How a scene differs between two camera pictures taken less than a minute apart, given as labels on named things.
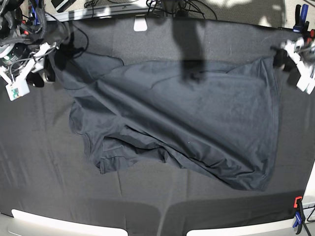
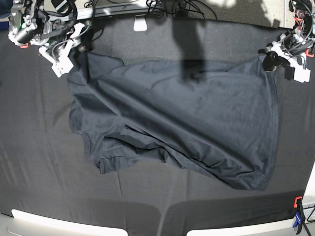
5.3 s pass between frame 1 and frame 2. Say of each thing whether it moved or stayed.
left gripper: moved
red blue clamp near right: stayed
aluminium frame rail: stayed
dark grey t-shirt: stayed
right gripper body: moved
